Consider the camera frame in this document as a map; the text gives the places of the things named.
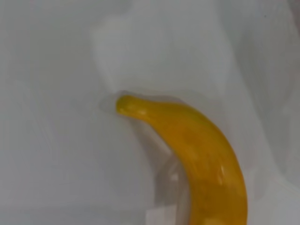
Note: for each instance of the yellow banana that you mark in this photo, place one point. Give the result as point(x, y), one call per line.
point(199, 150)

